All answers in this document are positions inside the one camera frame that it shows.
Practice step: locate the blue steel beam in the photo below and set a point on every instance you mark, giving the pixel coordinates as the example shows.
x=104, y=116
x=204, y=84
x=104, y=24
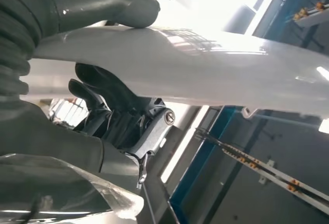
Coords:
x=200, y=161

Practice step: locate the clear plastic film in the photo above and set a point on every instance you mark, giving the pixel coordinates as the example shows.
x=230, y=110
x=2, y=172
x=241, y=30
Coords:
x=121, y=200

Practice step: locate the ceiling light strip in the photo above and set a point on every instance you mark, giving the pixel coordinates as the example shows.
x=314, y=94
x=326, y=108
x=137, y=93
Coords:
x=179, y=151

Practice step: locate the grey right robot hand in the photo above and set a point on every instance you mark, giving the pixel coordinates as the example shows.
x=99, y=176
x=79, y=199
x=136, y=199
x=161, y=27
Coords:
x=51, y=140

